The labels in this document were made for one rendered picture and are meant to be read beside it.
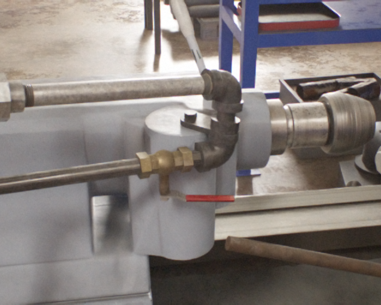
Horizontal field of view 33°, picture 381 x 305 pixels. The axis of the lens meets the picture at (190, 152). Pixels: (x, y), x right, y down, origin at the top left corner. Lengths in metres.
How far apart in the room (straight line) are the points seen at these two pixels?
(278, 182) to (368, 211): 1.74
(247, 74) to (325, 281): 1.68
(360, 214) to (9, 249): 0.65
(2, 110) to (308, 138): 0.45
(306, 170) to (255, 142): 2.21
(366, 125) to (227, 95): 0.28
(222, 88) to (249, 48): 2.05
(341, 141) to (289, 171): 2.14
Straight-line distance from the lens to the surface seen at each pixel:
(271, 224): 1.15
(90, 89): 0.63
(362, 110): 0.92
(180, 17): 0.80
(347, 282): 1.23
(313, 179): 3.00
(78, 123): 0.79
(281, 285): 1.20
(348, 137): 0.90
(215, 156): 0.72
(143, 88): 0.65
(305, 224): 1.16
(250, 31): 2.72
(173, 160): 0.70
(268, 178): 2.97
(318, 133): 0.90
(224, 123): 0.71
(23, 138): 0.80
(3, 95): 0.60
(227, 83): 0.69
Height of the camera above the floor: 1.48
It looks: 28 degrees down
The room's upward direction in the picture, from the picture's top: straight up
